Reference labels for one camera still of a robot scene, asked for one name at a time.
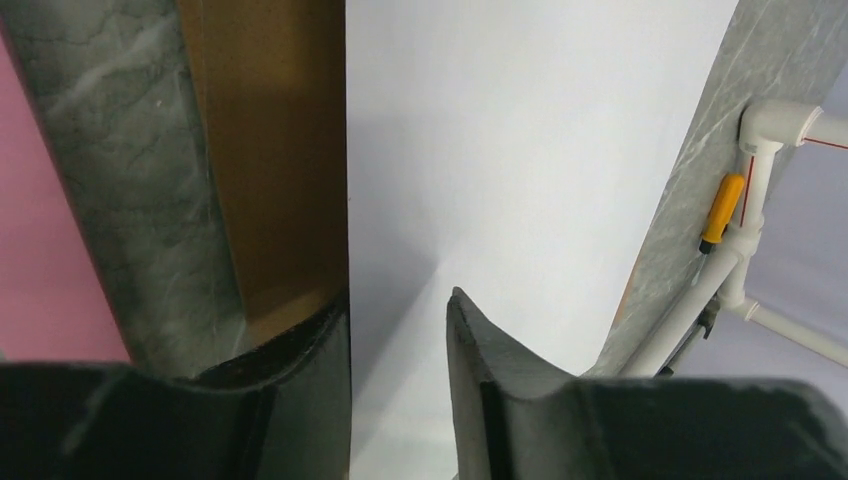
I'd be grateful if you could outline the orange handled screwdriver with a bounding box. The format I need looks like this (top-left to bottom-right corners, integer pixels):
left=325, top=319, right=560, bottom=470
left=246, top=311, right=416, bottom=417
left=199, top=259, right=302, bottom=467
left=699, top=174, right=745, bottom=255

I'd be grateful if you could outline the white pvc pipe stand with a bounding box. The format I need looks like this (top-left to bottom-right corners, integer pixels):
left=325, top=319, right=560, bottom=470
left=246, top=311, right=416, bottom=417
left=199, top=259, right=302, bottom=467
left=620, top=100, right=847, bottom=377

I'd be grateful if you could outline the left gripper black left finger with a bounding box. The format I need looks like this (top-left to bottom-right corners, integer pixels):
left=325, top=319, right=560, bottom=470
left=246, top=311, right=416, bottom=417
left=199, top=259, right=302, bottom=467
left=1, top=298, right=352, bottom=479

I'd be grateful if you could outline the pink picture frame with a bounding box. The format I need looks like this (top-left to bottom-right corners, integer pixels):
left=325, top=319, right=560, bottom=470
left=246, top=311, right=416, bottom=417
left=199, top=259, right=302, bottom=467
left=1, top=42, right=130, bottom=362

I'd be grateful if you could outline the brown frame backing board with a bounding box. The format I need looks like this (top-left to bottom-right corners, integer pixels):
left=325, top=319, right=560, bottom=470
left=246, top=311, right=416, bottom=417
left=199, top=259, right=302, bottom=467
left=178, top=1, right=348, bottom=343

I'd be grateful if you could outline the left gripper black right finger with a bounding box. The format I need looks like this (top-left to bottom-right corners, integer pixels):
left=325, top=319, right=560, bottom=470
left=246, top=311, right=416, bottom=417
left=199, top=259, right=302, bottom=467
left=446, top=288, right=847, bottom=479

